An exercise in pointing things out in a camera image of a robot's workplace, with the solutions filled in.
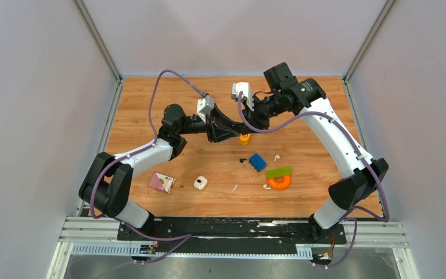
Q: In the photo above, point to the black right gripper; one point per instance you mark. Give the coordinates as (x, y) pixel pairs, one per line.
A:
(253, 117)

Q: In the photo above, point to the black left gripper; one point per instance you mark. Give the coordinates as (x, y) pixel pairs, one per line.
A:
(218, 127)

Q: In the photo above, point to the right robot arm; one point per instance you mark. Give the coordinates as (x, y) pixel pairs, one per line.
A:
(290, 100)

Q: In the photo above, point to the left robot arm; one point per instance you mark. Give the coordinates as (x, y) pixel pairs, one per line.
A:
(107, 184)

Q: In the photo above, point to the white earbud charging case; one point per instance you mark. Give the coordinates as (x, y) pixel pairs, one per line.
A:
(200, 183)

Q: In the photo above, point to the yellow toy sign block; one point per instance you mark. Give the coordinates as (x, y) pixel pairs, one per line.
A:
(244, 139)

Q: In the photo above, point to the blue toy building block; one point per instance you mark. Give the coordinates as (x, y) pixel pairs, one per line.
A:
(257, 162)

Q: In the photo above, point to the green toy building plate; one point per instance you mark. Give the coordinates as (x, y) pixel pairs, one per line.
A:
(278, 173)

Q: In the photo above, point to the pink patterned card box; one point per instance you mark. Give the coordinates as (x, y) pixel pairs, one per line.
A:
(161, 182)

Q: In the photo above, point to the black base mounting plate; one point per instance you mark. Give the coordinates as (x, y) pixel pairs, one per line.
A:
(241, 235)

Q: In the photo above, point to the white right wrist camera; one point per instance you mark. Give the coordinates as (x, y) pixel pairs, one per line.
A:
(243, 90)

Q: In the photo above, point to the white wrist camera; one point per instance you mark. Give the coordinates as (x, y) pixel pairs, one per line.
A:
(243, 90)
(204, 107)

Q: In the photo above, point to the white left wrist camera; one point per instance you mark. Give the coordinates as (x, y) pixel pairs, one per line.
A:
(204, 107)

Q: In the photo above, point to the aluminium frame rail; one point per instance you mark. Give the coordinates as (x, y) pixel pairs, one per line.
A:
(366, 233)

